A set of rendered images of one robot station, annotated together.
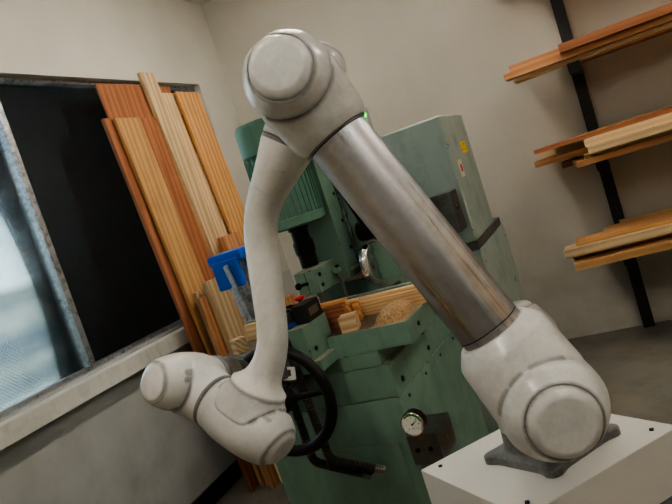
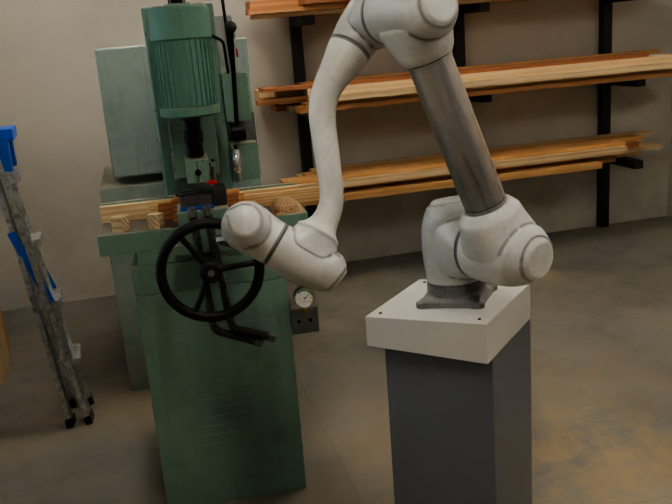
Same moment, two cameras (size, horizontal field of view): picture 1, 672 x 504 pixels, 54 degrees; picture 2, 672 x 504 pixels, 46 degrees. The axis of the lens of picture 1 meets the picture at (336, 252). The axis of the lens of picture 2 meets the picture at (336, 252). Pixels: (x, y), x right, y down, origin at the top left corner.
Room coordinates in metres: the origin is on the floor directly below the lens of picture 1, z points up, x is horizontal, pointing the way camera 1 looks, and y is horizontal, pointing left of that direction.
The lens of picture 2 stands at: (-0.26, 1.19, 1.40)
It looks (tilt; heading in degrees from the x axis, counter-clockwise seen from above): 15 degrees down; 323
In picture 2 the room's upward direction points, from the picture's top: 4 degrees counter-clockwise
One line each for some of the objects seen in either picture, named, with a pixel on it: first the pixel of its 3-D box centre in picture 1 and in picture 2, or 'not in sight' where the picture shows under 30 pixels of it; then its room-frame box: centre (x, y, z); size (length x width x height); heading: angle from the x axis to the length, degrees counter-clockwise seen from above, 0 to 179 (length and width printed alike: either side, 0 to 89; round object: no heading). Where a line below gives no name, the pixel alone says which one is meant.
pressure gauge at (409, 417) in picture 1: (415, 424); (303, 299); (1.57, -0.05, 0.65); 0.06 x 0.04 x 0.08; 63
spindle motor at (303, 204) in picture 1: (280, 174); (184, 62); (1.88, 0.08, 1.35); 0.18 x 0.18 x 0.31
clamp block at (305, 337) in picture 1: (297, 340); (204, 221); (1.71, 0.17, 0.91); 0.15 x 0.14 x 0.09; 63
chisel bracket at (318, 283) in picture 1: (319, 280); (198, 170); (1.89, 0.07, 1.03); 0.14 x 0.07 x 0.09; 153
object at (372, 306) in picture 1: (363, 308); (240, 201); (1.82, -0.02, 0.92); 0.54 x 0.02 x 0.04; 63
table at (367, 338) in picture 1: (316, 345); (205, 229); (1.78, 0.13, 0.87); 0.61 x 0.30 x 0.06; 63
